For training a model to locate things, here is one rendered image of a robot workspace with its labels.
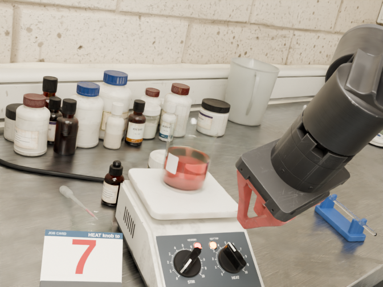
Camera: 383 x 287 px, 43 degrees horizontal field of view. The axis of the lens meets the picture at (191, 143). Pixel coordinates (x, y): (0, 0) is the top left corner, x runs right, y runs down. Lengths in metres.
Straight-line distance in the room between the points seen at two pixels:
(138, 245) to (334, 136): 0.30
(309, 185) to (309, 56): 1.28
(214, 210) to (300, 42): 1.10
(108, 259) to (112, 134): 0.38
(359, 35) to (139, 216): 0.32
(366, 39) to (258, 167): 0.14
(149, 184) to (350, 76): 0.32
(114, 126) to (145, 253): 0.39
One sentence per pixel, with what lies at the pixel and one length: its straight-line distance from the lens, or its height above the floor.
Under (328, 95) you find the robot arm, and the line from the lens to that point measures 0.38.
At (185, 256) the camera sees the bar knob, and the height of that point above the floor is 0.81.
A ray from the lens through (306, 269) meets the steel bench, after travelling 0.71.
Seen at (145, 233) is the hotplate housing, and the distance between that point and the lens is 0.57.
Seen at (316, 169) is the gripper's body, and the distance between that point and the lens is 0.41.
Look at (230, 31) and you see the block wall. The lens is 1.35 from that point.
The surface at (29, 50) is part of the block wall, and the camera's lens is 1.01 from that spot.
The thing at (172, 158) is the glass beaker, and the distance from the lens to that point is 0.60.
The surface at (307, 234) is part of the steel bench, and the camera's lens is 0.79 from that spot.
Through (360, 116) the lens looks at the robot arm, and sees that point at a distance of 0.37.
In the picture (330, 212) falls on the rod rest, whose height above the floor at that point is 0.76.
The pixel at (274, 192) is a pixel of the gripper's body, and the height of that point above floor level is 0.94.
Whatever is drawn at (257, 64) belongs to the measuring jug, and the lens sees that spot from 1.32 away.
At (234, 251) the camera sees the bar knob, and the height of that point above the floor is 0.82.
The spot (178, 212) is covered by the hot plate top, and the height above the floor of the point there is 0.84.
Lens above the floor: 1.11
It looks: 20 degrees down
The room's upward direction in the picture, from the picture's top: 12 degrees clockwise
